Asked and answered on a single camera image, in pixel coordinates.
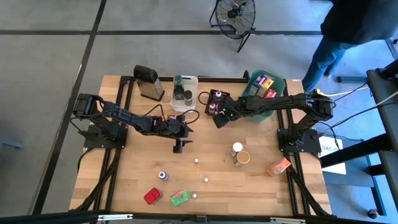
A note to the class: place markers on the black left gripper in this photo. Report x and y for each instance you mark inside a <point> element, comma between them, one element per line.
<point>175,129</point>

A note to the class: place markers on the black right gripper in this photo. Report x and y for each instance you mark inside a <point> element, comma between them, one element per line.
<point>234,107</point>

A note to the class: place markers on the red food colouring bottle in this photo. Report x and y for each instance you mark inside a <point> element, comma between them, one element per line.
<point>212,108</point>
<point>216,112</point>

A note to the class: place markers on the blue and pink carton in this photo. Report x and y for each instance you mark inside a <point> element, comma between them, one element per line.
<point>255,87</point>

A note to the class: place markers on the dark spice jar black lid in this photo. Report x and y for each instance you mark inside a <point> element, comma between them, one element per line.
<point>187,97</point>

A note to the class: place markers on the red snack box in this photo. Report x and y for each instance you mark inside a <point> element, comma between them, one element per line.
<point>271,93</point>

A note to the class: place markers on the small yellow box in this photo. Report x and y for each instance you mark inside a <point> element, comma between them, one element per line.
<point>267,85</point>

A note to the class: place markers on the green spice jar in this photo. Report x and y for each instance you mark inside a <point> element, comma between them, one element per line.
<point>178,79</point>

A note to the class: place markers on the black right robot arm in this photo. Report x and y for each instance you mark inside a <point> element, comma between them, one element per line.
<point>280,101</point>

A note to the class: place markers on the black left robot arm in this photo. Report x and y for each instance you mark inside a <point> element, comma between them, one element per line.
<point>124,115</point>

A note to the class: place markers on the small black plastic basket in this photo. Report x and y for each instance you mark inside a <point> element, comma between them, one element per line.
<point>226,94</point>

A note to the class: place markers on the teal plastic bin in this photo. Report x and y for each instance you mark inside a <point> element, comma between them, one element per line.
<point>258,117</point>

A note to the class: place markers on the white-lidded spice jar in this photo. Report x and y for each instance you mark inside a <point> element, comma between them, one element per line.
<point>237,147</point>

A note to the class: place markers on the small blue-capped bottle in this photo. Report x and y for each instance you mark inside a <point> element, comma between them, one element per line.
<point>163,175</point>

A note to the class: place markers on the white plastic bin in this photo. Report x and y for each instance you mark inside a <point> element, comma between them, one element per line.
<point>191,82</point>

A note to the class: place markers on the green cereal box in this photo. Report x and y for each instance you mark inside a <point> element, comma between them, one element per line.
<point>179,198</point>

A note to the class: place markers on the small red plastic container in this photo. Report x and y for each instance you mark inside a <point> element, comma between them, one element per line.
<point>152,196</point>

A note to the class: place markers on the small orange box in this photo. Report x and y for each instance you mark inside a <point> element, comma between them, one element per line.
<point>278,166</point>

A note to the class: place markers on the yellow power plug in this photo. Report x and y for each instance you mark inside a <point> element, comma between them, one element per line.
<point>317,91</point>

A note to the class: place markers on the black floor fan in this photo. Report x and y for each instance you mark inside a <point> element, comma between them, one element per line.
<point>235,13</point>

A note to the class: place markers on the white printed paper sheet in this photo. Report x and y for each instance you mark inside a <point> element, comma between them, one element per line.
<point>329,144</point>

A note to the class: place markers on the dark metal floor bar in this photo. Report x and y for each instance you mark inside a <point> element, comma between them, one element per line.
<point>354,79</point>

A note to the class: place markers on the black neighbouring workstation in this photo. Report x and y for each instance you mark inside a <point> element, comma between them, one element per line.
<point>381,84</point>

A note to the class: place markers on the black crossbar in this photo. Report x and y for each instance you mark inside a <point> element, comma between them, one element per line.
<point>62,219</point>

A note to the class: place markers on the person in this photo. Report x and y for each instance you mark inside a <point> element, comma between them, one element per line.
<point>357,18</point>

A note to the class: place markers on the black caster wheel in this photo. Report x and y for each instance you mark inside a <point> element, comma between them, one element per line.
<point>372,213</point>

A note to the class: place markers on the silver metal bracket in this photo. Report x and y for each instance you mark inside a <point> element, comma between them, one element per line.
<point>287,220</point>
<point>115,216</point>

